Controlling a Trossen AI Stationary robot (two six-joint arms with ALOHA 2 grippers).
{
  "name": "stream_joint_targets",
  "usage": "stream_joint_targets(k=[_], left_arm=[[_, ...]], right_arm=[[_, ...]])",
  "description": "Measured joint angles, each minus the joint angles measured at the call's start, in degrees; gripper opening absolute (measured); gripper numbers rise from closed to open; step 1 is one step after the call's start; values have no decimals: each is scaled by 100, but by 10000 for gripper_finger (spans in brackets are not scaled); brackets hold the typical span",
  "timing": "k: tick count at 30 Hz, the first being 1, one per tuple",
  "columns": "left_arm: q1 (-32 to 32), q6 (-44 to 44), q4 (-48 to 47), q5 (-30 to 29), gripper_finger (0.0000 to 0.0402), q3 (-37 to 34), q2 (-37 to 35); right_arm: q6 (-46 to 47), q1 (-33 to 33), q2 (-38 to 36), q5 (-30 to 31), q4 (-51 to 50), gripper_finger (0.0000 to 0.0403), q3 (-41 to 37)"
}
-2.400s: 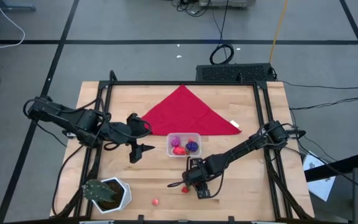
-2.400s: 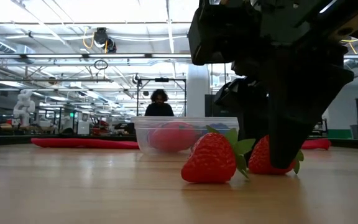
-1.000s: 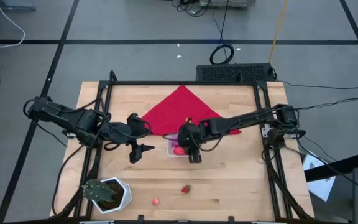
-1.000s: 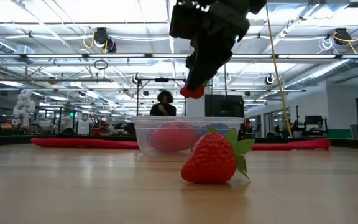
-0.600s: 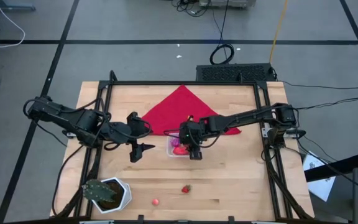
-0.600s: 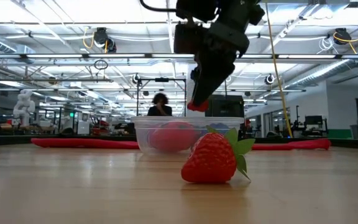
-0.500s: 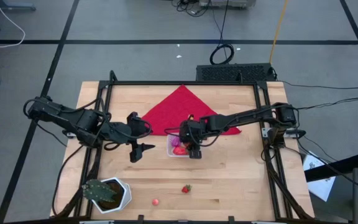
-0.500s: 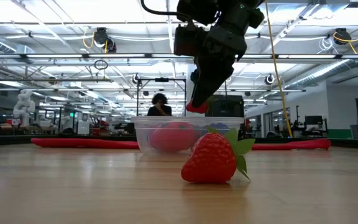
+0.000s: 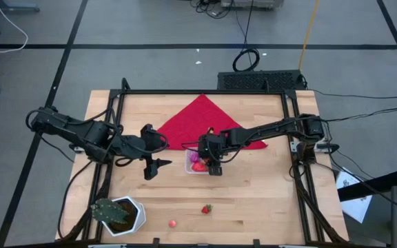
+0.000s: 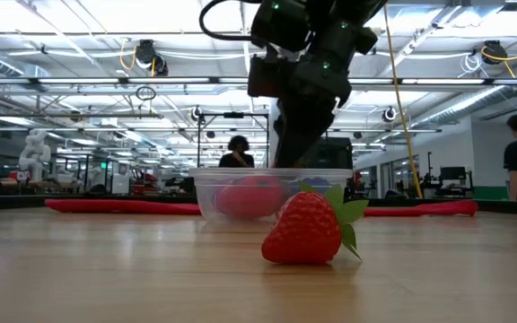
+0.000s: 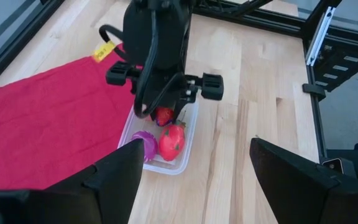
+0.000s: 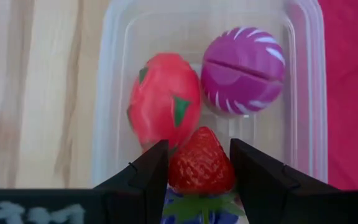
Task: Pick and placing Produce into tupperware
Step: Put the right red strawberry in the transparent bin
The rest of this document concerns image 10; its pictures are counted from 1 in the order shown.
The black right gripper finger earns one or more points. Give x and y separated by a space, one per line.
303 134

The large red toy tomato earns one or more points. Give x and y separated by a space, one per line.
249 197

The red toy strawberry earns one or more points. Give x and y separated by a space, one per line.
303 233

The clear plastic tupperware container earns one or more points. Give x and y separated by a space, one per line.
204 188

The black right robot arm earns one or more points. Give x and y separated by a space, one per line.
294 18

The white building column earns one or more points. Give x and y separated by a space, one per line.
273 143

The black monitor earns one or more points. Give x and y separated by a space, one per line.
337 154

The black distant monitor stand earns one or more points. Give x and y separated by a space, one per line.
453 173

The long ceiling light bar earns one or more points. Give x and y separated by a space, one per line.
151 81

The green panel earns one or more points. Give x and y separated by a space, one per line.
487 193

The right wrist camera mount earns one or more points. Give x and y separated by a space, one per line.
265 76

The black tubular stand frame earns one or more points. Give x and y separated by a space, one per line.
199 134

